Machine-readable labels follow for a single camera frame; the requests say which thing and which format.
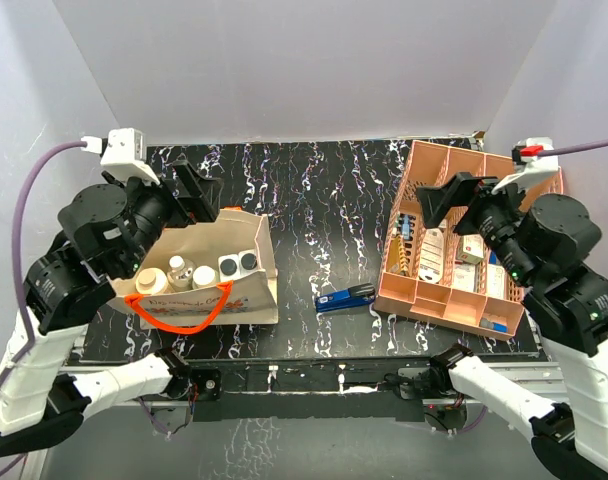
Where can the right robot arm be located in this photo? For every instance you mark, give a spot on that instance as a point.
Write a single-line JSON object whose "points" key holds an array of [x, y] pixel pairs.
{"points": [[543, 249]]}

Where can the green bottle white cap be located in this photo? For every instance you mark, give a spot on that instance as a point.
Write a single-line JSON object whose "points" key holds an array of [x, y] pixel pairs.
{"points": [[204, 276]]}

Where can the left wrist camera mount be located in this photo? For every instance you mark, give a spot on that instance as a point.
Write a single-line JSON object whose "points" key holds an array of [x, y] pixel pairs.
{"points": [[122, 155]]}

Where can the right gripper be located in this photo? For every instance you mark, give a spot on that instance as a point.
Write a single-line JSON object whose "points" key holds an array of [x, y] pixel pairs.
{"points": [[435, 200]]}

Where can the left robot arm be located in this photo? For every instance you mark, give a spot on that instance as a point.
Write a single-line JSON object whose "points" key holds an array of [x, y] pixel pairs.
{"points": [[106, 232]]}

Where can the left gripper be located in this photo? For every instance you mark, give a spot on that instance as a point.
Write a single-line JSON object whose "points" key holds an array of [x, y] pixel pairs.
{"points": [[200, 201]]}

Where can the blue stapler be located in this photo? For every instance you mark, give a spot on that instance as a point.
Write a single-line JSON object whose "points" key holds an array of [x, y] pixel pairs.
{"points": [[352, 297]]}

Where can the white medicine box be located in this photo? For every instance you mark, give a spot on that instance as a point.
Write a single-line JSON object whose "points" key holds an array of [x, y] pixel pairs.
{"points": [[432, 254]]}

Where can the white square bottle black cap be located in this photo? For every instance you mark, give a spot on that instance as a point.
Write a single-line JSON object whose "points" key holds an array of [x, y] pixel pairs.
{"points": [[229, 266]]}

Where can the clear bottle silver cap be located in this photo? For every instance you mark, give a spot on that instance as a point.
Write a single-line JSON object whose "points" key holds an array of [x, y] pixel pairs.
{"points": [[180, 273]]}

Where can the red white box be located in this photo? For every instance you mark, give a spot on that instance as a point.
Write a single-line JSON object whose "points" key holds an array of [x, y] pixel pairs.
{"points": [[470, 249]]}

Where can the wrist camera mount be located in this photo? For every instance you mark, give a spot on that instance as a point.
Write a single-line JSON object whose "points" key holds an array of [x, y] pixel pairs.
{"points": [[122, 155], [532, 166]]}

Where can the metal base rail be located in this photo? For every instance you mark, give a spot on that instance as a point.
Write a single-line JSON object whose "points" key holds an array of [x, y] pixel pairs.
{"points": [[301, 388]]}

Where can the blue small bottle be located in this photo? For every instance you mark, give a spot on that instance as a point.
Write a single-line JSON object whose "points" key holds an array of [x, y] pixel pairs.
{"points": [[405, 223]]}

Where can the yellow spiral notebook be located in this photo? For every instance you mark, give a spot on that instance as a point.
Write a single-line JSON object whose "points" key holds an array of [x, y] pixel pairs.
{"points": [[397, 261]]}

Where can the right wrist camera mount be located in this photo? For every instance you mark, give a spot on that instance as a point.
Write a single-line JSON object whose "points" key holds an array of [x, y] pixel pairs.
{"points": [[532, 166]]}

